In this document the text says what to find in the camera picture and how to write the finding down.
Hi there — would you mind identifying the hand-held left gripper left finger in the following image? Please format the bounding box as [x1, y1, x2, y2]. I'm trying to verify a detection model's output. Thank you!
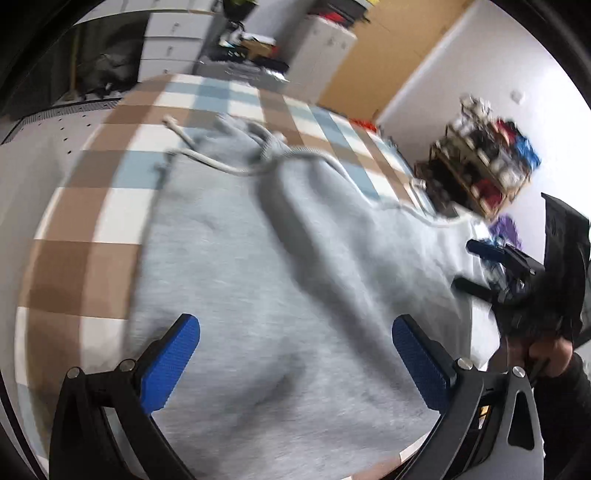
[48, 314, 201, 480]

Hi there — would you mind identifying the purple plastic bag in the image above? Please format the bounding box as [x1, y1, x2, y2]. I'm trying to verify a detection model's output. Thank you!
[489, 215, 522, 252]

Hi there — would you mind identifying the person's right forearm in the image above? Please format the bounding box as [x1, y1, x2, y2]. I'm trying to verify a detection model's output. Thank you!
[533, 353, 591, 480]

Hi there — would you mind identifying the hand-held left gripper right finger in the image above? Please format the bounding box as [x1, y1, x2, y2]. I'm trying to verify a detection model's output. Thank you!
[392, 315, 546, 480]

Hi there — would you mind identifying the grey bag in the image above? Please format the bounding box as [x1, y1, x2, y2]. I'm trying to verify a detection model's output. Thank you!
[76, 39, 141, 100]

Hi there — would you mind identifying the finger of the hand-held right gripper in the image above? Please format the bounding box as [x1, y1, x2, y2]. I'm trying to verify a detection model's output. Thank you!
[452, 276, 509, 305]
[466, 239, 544, 278]

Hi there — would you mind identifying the wooden door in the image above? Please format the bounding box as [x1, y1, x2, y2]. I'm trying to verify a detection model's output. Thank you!
[318, 0, 476, 121]

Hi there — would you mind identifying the checkered bed sheet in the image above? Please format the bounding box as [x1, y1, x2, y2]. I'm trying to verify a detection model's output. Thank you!
[14, 74, 444, 467]

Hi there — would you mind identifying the silver suitcase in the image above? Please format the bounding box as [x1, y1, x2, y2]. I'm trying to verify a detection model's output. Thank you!
[194, 60, 291, 84]

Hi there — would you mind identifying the black flat box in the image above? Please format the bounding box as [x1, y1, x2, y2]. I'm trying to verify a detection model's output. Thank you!
[249, 55, 289, 72]

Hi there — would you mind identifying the white desk with drawers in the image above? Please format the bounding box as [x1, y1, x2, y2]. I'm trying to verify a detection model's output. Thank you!
[78, 0, 218, 77]

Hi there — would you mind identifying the wooden shoe rack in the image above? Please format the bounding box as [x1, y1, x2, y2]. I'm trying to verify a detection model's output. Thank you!
[413, 97, 541, 220]

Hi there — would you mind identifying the person's right hand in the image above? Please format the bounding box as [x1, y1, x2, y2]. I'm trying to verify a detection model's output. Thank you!
[505, 332, 575, 377]

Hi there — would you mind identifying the grey printed hoodie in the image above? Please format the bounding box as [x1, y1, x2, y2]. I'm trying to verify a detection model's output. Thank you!
[127, 113, 502, 480]

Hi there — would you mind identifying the black wrapped flower bouquet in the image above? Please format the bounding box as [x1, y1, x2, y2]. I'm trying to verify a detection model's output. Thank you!
[223, 0, 257, 19]

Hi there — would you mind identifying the small cardboard box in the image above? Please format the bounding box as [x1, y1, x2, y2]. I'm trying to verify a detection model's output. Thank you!
[240, 37, 278, 58]

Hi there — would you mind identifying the broom stick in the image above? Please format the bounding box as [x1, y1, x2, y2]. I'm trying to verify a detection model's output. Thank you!
[69, 32, 81, 100]

